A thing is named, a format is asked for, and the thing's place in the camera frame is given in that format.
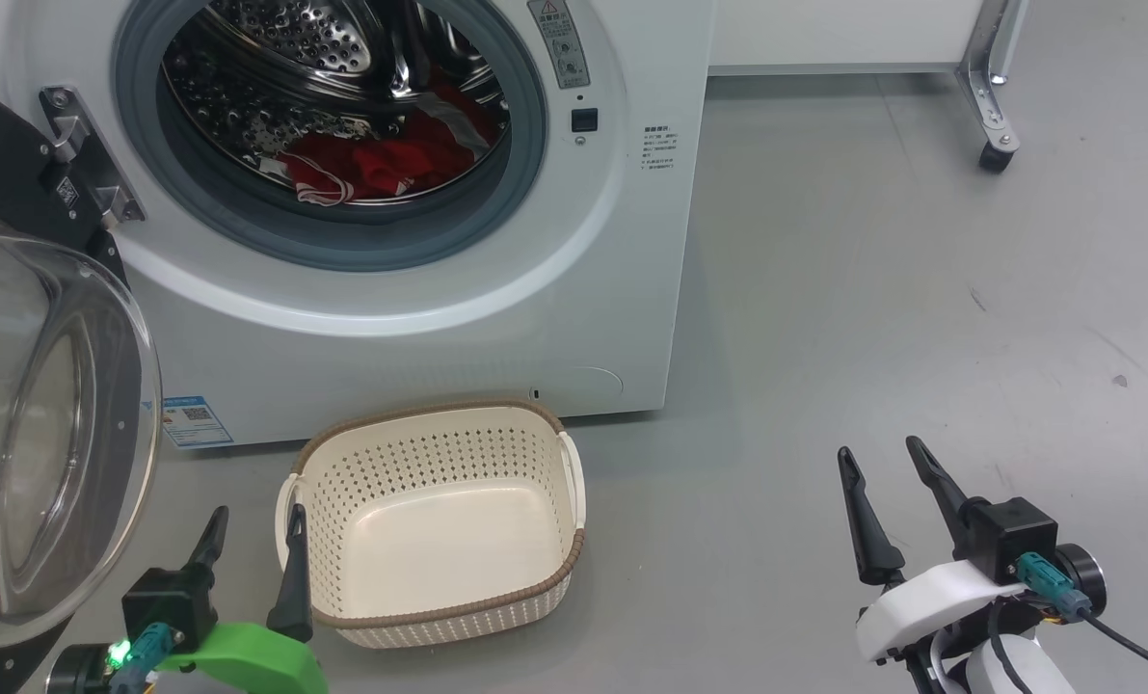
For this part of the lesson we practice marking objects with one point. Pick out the blue energy label sticker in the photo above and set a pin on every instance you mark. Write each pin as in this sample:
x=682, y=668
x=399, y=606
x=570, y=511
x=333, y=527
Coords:
x=198, y=422

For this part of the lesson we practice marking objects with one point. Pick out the black caster wheel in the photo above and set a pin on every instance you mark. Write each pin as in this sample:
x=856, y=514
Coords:
x=996, y=159

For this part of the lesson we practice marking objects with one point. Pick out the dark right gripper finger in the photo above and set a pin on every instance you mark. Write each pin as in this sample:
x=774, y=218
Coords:
x=872, y=540
x=940, y=487

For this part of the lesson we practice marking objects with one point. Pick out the perforated steel washer drum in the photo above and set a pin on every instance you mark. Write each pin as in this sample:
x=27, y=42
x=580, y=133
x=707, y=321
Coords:
x=246, y=96

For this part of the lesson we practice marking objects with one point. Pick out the red and white garment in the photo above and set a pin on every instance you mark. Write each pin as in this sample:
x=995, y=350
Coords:
x=381, y=164

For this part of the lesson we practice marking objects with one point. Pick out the silver metal cabinet leg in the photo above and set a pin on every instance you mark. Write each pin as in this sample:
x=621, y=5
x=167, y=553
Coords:
x=988, y=87

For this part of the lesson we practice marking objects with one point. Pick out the cream perforated laundry basket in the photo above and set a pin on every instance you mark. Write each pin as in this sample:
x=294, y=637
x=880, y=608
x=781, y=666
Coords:
x=439, y=549

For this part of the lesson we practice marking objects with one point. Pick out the white front-load washing machine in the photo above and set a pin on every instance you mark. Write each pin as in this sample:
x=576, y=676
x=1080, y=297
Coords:
x=535, y=318

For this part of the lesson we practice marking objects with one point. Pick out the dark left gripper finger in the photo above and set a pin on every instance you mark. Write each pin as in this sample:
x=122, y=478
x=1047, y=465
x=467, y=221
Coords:
x=209, y=549
x=294, y=598

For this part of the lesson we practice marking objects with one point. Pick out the white cabinet panel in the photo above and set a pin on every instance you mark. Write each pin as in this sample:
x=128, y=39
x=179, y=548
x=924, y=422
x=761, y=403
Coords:
x=824, y=34

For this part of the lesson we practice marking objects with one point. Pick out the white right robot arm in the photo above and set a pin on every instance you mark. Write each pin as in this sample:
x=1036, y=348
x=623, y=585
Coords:
x=1036, y=670

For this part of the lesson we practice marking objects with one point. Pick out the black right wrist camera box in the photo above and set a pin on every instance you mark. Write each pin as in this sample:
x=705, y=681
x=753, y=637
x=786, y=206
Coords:
x=1012, y=535

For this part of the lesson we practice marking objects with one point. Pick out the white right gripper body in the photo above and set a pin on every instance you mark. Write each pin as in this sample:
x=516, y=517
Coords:
x=921, y=607

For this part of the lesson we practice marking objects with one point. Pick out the small printed text label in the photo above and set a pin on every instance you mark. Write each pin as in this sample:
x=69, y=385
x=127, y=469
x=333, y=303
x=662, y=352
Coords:
x=659, y=149

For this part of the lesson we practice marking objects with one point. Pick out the grey caution sticker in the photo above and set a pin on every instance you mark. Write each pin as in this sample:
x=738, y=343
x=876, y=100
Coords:
x=559, y=48

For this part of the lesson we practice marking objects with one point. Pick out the silver metal door hinge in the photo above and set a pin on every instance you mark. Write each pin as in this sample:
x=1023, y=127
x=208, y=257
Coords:
x=92, y=173

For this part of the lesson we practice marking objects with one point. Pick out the black door latch socket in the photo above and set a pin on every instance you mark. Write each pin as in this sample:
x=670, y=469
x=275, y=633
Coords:
x=584, y=120

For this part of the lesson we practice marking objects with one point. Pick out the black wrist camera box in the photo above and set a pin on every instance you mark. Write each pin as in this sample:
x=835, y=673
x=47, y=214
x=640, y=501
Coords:
x=1012, y=535
x=169, y=602

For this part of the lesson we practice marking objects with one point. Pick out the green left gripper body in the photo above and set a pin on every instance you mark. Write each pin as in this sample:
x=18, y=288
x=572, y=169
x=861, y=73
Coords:
x=255, y=655

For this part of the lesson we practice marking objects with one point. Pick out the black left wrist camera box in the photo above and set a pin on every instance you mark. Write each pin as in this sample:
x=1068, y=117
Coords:
x=169, y=602

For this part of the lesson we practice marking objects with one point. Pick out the black round glass washer door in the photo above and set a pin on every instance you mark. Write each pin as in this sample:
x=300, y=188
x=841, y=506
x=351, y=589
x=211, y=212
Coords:
x=14, y=434

